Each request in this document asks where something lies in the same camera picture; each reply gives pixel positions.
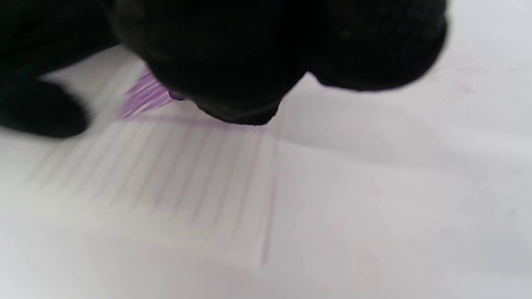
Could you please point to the person's right hand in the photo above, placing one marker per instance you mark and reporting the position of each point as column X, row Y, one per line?
column 249, row 50

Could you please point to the person's left hand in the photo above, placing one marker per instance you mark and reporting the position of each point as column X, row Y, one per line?
column 33, row 41

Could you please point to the white lined paper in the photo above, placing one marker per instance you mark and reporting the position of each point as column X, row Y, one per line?
column 166, row 178

